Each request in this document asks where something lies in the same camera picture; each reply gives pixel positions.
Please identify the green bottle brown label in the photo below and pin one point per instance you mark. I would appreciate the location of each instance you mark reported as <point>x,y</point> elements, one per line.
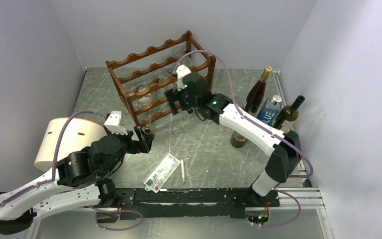
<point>237,140</point>

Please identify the blue square bottle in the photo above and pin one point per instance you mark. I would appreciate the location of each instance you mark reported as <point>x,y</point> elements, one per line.
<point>270,110</point>

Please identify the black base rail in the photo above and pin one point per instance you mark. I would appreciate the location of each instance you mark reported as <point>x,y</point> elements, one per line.
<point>136,203</point>

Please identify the clear bottle rack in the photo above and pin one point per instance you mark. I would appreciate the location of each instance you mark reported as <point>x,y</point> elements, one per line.
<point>178,52</point>

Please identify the dark red wine bottle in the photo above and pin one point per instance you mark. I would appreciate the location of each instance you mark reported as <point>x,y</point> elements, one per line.
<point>256,94</point>

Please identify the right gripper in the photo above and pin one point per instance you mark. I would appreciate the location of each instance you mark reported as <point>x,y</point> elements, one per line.
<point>173,95</point>

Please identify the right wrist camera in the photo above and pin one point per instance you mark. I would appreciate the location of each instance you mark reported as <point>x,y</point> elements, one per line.
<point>181,72</point>

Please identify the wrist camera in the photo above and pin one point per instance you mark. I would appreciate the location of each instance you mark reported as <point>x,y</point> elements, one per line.
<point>181,72</point>
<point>115,122</point>

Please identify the white pen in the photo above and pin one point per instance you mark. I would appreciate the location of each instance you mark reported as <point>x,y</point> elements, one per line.
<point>183,170</point>

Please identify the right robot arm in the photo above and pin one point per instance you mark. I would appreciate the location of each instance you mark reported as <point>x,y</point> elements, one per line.
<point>283,149</point>

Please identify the green wine bottle white label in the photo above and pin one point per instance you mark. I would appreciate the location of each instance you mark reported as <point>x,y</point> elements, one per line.
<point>288,115</point>

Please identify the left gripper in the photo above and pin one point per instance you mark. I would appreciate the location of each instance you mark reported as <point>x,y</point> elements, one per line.
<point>144,143</point>

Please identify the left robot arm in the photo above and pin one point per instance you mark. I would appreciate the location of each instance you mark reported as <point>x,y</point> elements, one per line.
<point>78,180</point>

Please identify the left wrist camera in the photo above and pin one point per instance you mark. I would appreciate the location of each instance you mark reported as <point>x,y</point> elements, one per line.
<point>115,122</point>

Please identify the clear bottle bottom row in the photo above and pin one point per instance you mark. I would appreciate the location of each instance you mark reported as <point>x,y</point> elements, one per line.
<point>145,102</point>

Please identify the wooden wine rack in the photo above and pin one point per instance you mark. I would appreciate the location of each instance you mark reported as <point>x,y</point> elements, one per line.
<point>128,97</point>

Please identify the white printed card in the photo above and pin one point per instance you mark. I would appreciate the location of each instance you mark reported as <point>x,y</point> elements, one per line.
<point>161,173</point>

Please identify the white cylindrical container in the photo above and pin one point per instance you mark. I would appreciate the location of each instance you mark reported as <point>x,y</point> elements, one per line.
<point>79,134</point>

